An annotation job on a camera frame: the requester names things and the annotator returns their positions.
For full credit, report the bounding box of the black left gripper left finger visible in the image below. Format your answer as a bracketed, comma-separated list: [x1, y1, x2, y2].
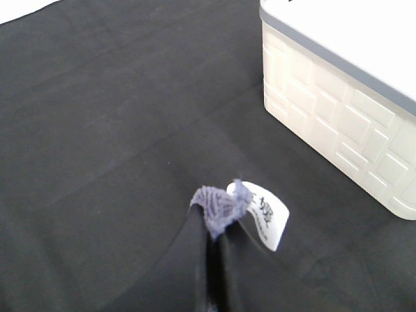
[107, 207, 208, 311]

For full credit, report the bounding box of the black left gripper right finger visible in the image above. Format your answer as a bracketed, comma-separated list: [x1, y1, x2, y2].
[218, 222, 325, 311]

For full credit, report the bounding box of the grey microfibre towel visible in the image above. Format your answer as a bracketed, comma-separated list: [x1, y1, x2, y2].
[189, 178, 291, 253]

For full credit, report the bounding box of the white lidded storage box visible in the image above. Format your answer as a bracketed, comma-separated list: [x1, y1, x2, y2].
[259, 1, 415, 220]

